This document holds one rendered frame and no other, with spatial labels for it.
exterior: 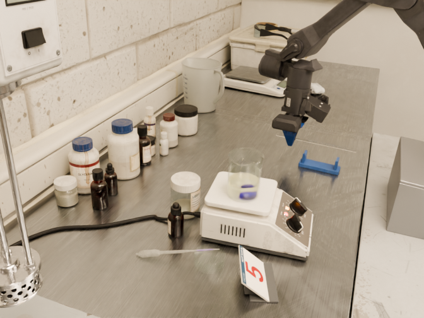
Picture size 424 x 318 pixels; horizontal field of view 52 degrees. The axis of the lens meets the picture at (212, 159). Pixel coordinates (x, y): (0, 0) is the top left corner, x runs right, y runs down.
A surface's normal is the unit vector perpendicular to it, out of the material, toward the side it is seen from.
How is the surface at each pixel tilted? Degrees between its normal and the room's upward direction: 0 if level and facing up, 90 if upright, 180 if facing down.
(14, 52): 90
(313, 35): 71
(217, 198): 0
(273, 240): 90
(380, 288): 0
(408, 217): 90
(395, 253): 0
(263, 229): 90
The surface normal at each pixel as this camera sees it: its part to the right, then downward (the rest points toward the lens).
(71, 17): 0.94, 0.19
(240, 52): -0.40, 0.46
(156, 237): 0.04, -0.89
